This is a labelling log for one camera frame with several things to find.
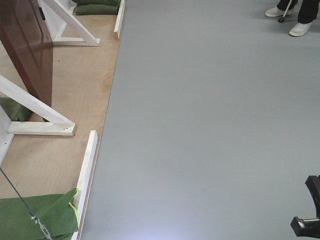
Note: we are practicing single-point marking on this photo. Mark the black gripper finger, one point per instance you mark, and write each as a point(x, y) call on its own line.
point(313, 185)
point(306, 227)

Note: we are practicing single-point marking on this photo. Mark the brown wooden door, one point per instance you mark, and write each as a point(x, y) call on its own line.
point(26, 39)

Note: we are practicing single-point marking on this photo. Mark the white cane with wheel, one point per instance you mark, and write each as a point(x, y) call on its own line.
point(282, 18)

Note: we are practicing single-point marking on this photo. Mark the white sneaker left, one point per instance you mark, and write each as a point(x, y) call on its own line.
point(274, 12)

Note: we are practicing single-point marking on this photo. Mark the plywood base platform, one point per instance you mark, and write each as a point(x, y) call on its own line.
point(82, 76)

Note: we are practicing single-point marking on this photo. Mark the white near diagonal brace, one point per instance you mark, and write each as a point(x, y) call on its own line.
point(56, 124)

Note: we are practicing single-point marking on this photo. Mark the white diagonal brace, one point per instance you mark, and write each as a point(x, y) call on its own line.
point(56, 124)
point(58, 16)

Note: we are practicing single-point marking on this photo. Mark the green sandbag near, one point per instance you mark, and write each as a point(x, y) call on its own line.
point(55, 211)

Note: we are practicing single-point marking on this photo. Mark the upper green sandbag far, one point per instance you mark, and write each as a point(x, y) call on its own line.
point(98, 2)

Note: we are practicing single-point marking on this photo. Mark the lower green sandbag far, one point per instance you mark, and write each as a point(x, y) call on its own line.
point(96, 9)

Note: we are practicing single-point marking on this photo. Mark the green sandbag behind brace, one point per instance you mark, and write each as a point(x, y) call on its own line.
point(15, 111)

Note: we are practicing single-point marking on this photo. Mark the white far diagonal brace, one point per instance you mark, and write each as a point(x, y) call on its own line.
point(58, 16)

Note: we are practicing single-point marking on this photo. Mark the white near edge rail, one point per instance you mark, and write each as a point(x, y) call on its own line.
point(84, 181)

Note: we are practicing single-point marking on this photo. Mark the white edge rail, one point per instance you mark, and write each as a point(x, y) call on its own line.
point(84, 181)
point(120, 19)

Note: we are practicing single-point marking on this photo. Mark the white far edge rail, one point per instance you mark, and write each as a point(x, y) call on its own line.
point(120, 19)

